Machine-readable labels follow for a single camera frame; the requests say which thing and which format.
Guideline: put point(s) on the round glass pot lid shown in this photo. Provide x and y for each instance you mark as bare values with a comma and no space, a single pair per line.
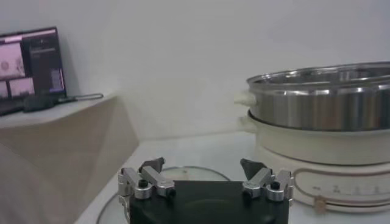
195,174

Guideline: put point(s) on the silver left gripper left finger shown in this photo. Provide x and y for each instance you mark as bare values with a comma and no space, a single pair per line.
158,182

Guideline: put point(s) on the cream electric cooking pot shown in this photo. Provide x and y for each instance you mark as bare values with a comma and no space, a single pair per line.
320,149

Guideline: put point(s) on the stainless steel steamer basket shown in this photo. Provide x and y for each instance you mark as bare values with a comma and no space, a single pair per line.
320,106

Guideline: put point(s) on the white side table with mouse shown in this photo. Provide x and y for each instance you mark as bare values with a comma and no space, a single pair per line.
76,146

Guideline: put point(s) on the black computer mouse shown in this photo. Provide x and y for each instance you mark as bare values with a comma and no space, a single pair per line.
38,104

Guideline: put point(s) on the black laptop with dark screen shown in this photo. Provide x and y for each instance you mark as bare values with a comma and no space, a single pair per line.
36,61

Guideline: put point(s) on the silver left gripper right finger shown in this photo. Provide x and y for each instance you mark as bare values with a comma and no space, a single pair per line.
259,181

